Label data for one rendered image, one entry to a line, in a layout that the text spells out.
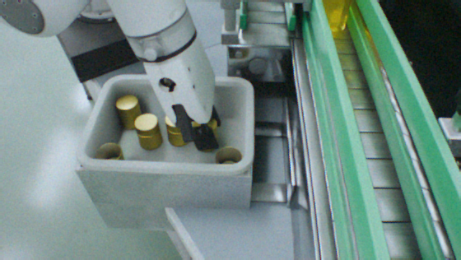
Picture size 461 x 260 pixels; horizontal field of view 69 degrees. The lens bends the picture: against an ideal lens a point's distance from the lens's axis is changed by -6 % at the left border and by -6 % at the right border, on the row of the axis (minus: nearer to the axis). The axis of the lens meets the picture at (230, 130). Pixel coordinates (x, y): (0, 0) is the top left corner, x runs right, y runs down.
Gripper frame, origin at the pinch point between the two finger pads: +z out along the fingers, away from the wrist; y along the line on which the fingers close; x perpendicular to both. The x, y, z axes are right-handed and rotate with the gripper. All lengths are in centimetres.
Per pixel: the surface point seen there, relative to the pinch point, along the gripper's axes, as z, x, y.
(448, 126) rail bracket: -9.8, -26.1, -13.8
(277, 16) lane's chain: -4.5, -11.9, 18.5
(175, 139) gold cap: 0.6, 4.9, -0.7
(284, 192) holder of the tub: 7.5, -9.6, -7.3
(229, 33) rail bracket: -8.8, -5.4, 9.0
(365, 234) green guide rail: -10.8, -17.2, -23.1
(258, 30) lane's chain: -5.3, -9.0, 13.9
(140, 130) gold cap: -3.1, 8.6, -1.5
